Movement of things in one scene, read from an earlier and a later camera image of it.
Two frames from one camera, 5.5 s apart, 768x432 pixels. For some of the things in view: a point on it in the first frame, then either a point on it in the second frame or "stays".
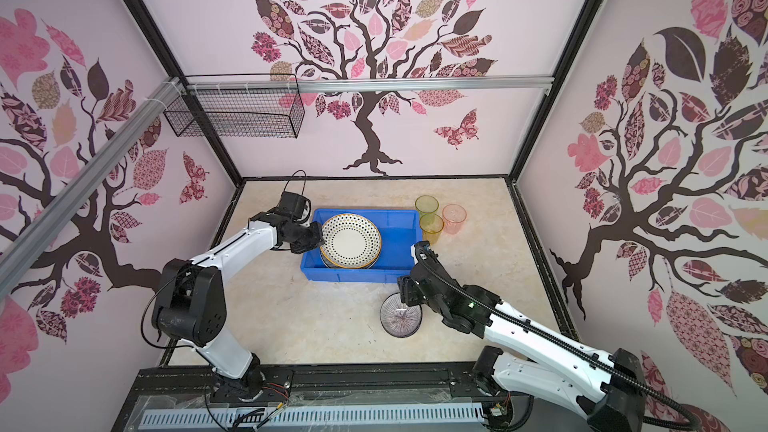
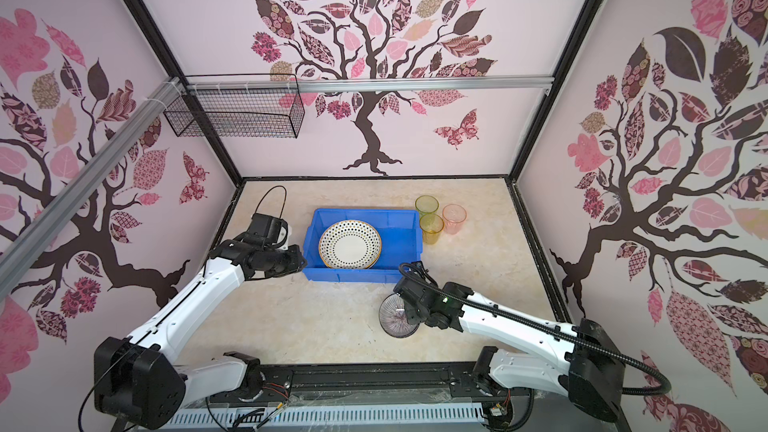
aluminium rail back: x=369 y=84 stays
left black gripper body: x=305 y=238 -> x=281 y=262
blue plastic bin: x=400 y=228 stays
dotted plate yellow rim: x=351 y=241 stays
